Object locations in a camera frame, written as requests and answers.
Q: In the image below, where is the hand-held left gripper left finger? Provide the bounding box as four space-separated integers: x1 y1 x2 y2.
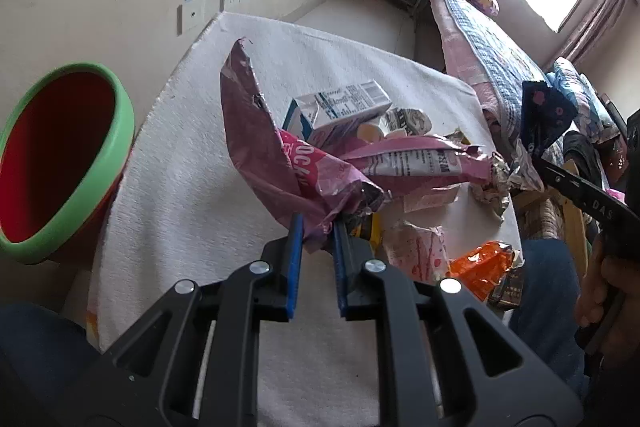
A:
100 213 305 427

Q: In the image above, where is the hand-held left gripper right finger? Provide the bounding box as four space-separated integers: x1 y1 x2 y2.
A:
332 221 583 427

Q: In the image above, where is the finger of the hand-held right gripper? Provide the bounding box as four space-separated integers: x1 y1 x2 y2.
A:
532 157 634 234

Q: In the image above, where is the pink dotted plastic wrapper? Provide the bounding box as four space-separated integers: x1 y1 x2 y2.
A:
382 221 450 284

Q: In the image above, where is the large purple snack bag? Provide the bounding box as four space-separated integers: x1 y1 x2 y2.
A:
220 38 386 254

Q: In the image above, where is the pink wrapper with white label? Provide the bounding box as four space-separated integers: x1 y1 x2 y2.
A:
330 134 494 198

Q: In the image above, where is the red bin with green rim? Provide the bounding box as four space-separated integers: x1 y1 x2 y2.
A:
0 63 136 266

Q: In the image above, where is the person's right hand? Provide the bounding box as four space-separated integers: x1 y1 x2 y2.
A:
575 252 632 348

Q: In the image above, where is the wooden chair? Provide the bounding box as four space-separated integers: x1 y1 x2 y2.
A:
546 196 592 280

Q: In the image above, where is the yellow black packet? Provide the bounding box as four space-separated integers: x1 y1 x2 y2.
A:
349 212 384 249

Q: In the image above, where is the crumpled silver foil wrapper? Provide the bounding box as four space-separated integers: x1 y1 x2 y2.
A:
469 151 547 222

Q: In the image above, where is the dark floral cloth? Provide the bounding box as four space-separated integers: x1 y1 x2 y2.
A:
520 79 579 158

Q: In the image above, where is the blue patterned bedding pile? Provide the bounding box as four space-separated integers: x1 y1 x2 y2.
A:
547 57 619 138

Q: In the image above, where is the person's right leg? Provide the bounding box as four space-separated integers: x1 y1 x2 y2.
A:
509 238 592 400

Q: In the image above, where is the person's leg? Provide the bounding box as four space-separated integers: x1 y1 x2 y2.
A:
0 302 103 427
509 238 592 400

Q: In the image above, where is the small pink paper slip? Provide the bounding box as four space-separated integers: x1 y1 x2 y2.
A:
402 186 461 214

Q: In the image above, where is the brown snack packet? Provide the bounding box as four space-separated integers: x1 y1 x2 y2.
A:
492 271 524 311

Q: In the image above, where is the white table cloth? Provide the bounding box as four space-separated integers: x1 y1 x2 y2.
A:
87 12 523 427

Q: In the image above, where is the orange snack wrapper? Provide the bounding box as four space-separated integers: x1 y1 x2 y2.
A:
447 241 524 303

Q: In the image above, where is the small cream container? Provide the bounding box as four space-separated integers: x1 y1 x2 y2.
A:
359 123 387 144

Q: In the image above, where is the crumpled black white wrapper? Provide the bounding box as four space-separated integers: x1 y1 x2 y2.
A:
385 107 432 138

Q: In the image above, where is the white blue milk carton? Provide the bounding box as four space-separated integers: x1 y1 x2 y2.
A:
282 79 392 148

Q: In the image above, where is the pale curtain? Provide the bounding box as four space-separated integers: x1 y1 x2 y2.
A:
554 0 632 65

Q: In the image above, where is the bed with patterned quilt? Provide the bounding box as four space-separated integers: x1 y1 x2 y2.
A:
426 0 556 142

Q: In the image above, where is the person's left leg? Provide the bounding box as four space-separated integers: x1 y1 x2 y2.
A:
0 302 103 427

